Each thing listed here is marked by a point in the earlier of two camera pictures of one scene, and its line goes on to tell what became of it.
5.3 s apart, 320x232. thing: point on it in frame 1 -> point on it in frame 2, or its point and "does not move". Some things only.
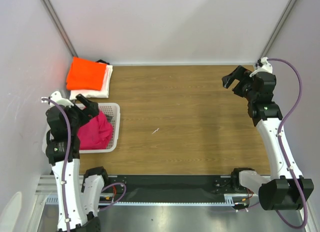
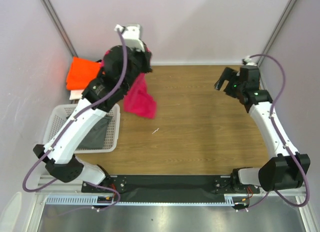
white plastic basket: [112, 108] does not move
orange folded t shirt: [85, 74] does not move
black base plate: [172, 187] does not move
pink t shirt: [95, 133] -> [138, 101]
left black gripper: [91, 110] -> [147, 56]
